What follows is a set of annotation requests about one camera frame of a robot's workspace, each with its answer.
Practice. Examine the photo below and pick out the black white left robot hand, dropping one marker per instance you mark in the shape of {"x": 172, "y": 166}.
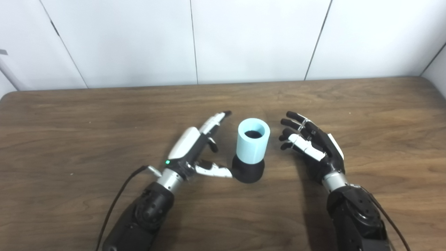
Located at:
{"x": 190, "y": 146}

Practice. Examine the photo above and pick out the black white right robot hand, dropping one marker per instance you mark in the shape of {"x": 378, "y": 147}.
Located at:
{"x": 324, "y": 150}

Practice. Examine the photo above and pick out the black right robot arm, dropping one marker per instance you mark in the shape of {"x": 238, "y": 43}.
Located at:
{"x": 355, "y": 219}

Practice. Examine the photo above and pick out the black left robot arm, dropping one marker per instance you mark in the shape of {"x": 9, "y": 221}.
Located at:
{"x": 146, "y": 216}

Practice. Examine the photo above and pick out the black flared nozzle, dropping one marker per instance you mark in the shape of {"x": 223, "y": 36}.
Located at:
{"x": 247, "y": 172}

